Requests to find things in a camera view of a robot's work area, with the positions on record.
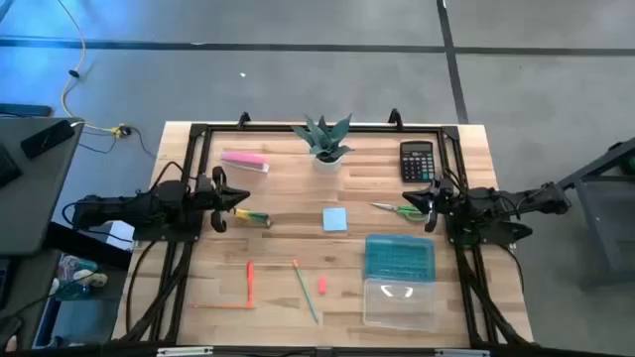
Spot black metal stand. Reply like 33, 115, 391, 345
558, 136, 635, 292

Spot blue sticky note pad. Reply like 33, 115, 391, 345
321, 206, 349, 233

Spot potted plant white pot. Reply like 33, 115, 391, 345
291, 112, 356, 175

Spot pile of colourful items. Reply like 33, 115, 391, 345
49, 253, 110, 302

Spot yellow green crayon box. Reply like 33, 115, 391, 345
233, 207, 273, 228

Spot yellow floor cable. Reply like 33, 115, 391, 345
55, 0, 125, 138

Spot grey side table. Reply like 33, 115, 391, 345
0, 116, 85, 257

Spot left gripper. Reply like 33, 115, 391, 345
187, 166, 252, 234

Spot green handled scissors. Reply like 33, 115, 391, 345
369, 201, 429, 223

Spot blue storage bin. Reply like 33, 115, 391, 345
32, 296, 57, 348

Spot black smartphone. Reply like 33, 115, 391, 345
19, 118, 76, 160

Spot green pencil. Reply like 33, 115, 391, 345
292, 258, 320, 325

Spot orange highlighter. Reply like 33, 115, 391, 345
246, 260, 256, 309

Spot black aluminium table frame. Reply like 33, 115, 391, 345
118, 107, 535, 348

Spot orange pencil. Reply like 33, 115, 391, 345
188, 302, 255, 310

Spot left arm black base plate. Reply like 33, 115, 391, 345
132, 225, 204, 244

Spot black calculator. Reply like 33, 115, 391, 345
399, 140, 437, 183

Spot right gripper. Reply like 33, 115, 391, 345
402, 174, 455, 234

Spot pink highlighter pack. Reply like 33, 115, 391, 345
220, 151, 271, 174

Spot white paper sheet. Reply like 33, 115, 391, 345
106, 220, 136, 252

